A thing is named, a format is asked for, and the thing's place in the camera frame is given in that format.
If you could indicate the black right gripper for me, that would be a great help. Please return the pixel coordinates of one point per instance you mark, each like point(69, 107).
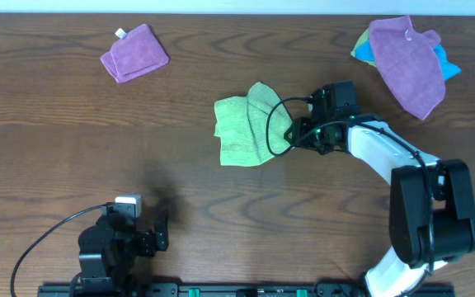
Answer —
point(300, 126)

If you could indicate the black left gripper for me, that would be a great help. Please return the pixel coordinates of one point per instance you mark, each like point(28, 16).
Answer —
point(150, 241)

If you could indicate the light green cloth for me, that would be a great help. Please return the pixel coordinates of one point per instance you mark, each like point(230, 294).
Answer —
point(251, 128)

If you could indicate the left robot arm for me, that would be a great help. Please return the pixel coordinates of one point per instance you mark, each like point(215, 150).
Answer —
point(108, 251)

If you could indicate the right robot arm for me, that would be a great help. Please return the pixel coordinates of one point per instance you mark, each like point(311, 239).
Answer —
point(431, 220)

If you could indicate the blue cloth in pile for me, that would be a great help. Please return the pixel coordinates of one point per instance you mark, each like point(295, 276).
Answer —
point(449, 70)

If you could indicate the green cloth under pile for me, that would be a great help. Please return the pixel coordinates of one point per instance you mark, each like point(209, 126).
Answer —
point(362, 49)

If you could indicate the purple cloth in pile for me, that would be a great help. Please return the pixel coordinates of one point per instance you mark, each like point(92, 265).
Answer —
point(407, 62)

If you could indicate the folded purple cloth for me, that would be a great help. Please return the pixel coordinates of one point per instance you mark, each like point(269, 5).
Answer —
point(135, 53)

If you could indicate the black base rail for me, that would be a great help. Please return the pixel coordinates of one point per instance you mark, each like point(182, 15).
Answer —
point(175, 290)

